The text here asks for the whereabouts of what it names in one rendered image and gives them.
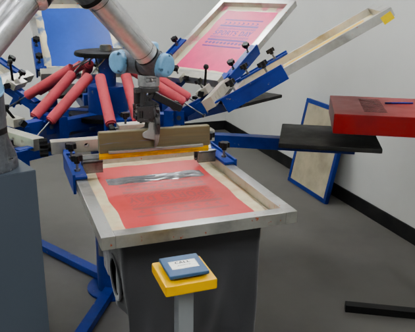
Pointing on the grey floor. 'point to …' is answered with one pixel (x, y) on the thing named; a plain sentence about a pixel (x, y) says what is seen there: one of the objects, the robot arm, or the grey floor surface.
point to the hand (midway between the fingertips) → (155, 141)
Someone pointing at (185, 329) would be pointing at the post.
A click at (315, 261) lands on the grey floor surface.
